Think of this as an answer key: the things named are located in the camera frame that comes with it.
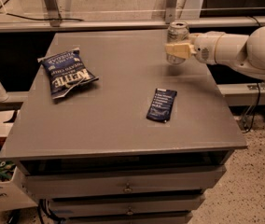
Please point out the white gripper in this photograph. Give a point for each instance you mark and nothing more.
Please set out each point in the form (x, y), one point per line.
(204, 48)

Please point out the silver 7up soda can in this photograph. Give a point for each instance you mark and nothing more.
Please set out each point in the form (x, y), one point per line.
(177, 32)

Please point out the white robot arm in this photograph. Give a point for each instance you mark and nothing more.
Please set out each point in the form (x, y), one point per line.
(244, 54)

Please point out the blue rxbar blueberry wrapper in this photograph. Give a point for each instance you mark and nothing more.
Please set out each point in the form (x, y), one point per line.
(161, 106)

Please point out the grey drawer cabinet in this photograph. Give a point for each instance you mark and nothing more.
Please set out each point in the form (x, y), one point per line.
(103, 128)

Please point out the blue kettle chips bag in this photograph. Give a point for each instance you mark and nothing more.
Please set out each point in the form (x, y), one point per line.
(66, 70)

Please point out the top grey drawer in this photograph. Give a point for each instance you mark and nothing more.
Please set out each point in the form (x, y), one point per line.
(108, 183)

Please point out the grey drawer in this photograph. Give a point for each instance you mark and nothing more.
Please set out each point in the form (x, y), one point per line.
(108, 183)
(126, 207)

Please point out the white cardboard box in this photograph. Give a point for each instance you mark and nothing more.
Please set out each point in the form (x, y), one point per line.
(13, 193)

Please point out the metal frame rail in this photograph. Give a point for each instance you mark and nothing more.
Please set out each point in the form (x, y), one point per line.
(42, 26)

